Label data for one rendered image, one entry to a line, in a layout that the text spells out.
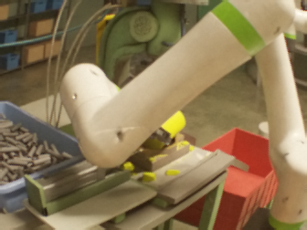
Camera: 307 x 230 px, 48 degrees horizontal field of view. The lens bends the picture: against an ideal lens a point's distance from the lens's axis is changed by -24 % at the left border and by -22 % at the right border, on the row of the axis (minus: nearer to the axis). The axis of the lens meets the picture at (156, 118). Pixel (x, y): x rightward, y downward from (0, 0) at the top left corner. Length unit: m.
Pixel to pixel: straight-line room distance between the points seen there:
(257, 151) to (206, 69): 1.40
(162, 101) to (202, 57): 0.10
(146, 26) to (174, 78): 0.34
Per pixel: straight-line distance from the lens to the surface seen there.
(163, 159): 1.09
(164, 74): 0.70
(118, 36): 1.14
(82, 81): 0.81
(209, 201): 1.25
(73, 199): 0.89
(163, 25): 1.01
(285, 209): 0.86
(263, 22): 0.68
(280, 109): 0.92
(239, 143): 2.10
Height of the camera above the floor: 1.49
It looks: 20 degrees down
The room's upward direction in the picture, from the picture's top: 4 degrees clockwise
